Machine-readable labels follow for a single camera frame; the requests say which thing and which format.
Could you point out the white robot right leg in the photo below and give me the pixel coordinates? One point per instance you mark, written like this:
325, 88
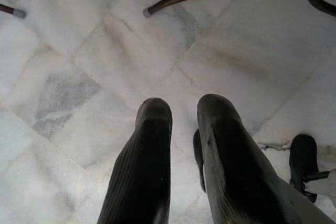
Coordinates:
324, 183

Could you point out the black robot left foot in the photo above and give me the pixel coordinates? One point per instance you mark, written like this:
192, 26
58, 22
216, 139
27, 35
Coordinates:
197, 150

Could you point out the grey robot left leg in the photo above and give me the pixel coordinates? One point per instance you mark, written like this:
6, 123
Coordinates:
309, 211

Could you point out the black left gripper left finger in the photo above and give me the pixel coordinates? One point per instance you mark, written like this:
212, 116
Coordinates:
144, 161

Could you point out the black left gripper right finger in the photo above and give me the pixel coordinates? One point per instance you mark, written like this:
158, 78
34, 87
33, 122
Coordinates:
233, 171

